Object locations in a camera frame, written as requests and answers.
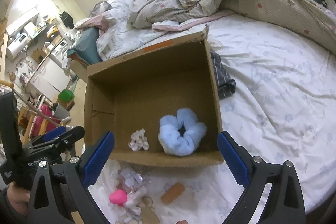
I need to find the pink soft ball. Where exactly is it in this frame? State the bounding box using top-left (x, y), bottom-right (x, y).
top-left (109, 189), bottom-right (127, 206)

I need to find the white lace scrunchie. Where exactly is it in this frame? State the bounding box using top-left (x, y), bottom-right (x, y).
top-left (128, 128), bottom-right (149, 151)

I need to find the orange sponge block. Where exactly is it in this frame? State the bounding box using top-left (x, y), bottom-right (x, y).
top-left (161, 182), bottom-right (185, 205)

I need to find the person's left hand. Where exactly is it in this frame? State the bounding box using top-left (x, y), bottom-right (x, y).
top-left (6, 182), bottom-right (31, 216)

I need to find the clear plastic wrapper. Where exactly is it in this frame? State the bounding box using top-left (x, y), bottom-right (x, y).
top-left (116, 168), bottom-right (147, 205)

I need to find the magenta suitcase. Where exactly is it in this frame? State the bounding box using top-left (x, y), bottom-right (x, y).
top-left (31, 104), bottom-right (63, 139)

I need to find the light blue fluffy scrunchie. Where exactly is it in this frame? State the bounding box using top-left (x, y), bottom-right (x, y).
top-left (158, 108), bottom-right (207, 157)

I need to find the white floral bed sheet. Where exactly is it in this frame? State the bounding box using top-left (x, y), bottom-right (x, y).
top-left (89, 14), bottom-right (335, 223)

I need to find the green plastic bucket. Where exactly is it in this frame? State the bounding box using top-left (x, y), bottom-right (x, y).
top-left (58, 89), bottom-right (74, 102)

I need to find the dark striped folded cloth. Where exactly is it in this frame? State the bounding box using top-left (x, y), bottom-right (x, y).
top-left (210, 50), bottom-right (236, 100)

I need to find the brown cardboard box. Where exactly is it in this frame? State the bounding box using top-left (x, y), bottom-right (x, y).
top-left (84, 27), bottom-right (223, 167)

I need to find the white washing machine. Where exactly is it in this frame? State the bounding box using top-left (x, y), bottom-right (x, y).
top-left (50, 39), bottom-right (70, 66)

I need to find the teal pillow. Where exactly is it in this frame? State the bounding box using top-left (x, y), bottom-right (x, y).
top-left (67, 27), bottom-right (102, 66)

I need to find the pink white crumpled blanket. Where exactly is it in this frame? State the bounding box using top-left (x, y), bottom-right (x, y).
top-left (74, 0), bottom-right (166, 61)

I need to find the beige patterned quilt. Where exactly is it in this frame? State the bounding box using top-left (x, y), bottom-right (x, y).
top-left (129, 0), bottom-right (335, 53)

